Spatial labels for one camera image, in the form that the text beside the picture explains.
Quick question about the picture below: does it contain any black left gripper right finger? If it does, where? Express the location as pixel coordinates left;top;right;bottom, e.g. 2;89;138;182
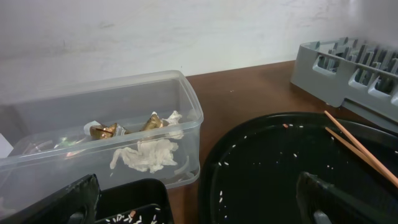
296;172;397;223

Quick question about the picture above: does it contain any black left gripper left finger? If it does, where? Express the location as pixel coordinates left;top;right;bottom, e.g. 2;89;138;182
1;174;101;224

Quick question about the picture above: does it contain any food scraps pile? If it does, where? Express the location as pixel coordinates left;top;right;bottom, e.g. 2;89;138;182
98;206;163;224

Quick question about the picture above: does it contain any gold candy wrapper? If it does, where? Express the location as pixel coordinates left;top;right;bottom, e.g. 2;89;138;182
84;112;165;140

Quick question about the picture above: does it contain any wooden chopstick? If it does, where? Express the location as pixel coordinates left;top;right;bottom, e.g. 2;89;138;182
324;111;397;187
325;127;382;174

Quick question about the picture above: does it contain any white tissue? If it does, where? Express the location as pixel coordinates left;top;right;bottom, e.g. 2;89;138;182
109;111;183;174

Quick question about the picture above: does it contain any clear plastic waste bin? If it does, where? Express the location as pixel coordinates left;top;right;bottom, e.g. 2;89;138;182
1;70;204;218

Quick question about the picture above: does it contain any grey dishwasher rack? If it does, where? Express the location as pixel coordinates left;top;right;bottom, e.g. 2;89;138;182
291;37;397;132

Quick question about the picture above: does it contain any black rectangular tray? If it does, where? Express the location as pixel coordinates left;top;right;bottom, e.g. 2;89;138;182
95;179;174;224

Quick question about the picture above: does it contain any round black tray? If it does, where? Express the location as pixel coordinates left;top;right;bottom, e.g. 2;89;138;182
198;112;397;223

